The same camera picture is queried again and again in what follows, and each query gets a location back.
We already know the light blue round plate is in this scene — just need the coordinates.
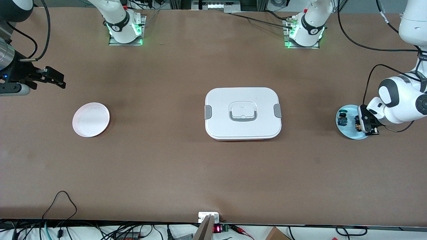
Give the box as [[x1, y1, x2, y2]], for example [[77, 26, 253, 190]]
[[335, 105, 373, 140]]

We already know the pink round plate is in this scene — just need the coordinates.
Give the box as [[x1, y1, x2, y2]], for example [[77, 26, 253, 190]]
[[72, 102, 110, 138]]

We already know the brown cardboard box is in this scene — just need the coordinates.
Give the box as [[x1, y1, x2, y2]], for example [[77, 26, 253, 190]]
[[265, 227, 291, 240]]

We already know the white lidded lunch box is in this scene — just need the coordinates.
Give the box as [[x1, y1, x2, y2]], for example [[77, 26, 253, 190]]
[[204, 87, 282, 141]]

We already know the white socket strip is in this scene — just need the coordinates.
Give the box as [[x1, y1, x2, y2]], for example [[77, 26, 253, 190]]
[[192, 0, 241, 12]]

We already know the small white device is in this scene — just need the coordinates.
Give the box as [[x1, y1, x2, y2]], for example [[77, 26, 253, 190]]
[[198, 212, 220, 223]]

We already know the grey metal bar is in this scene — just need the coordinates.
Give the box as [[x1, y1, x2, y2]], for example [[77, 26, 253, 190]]
[[192, 215, 216, 240]]

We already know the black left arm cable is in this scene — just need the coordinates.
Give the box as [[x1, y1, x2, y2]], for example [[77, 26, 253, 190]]
[[337, 0, 427, 133]]

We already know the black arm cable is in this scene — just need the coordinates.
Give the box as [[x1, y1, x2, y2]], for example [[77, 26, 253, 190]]
[[337, 0, 427, 133], [7, 0, 51, 62]]

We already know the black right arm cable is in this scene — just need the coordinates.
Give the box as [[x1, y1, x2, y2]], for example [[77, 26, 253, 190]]
[[7, 0, 51, 62]]

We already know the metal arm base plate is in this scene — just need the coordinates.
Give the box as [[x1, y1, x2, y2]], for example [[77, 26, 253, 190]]
[[108, 15, 146, 46], [284, 18, 321, 49]]

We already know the black looped cable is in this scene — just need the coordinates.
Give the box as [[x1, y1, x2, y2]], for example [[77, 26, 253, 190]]
[[42, 191, 78, 238]]

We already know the black cable on table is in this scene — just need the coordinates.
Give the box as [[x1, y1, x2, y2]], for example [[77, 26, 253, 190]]
[[227, 12, 294, 25]]

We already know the red lead wire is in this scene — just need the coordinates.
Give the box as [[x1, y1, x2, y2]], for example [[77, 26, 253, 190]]
[[230, 225, 254, 239]]

